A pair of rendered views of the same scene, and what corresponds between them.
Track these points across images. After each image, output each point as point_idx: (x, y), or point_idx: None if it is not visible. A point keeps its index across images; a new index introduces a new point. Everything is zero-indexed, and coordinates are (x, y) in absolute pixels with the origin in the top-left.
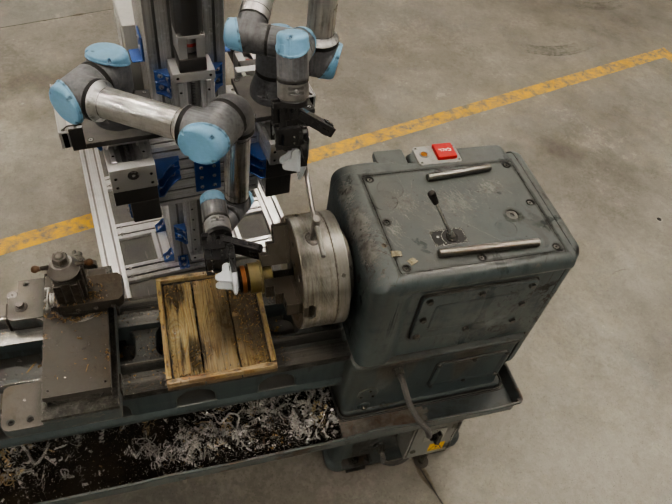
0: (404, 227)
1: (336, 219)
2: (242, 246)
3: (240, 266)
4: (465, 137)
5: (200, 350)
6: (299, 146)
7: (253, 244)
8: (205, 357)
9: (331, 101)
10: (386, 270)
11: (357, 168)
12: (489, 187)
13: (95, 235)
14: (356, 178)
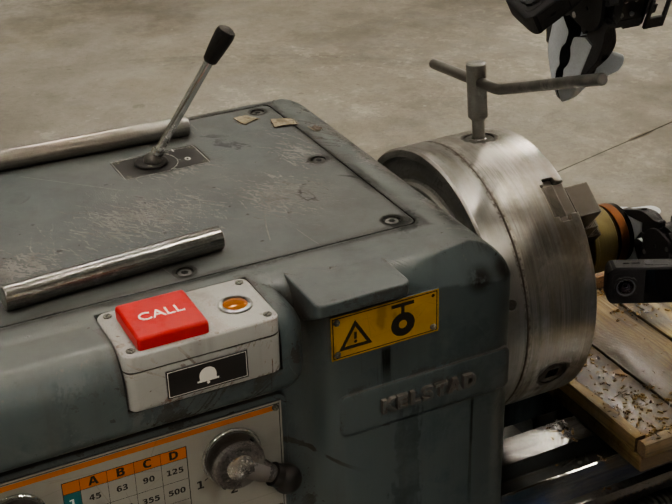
0: (272, 158)
1: (443, 175)
2: (651, 259)
3: (621, 216)
4: None
5: (638, 314)
6: (585, 35)
7: (629, 264)
8: (620, 308)
9: None
10: (299, 108)
11: (438, 235)
12: (18, 266)
13: None
14: (430, 216)
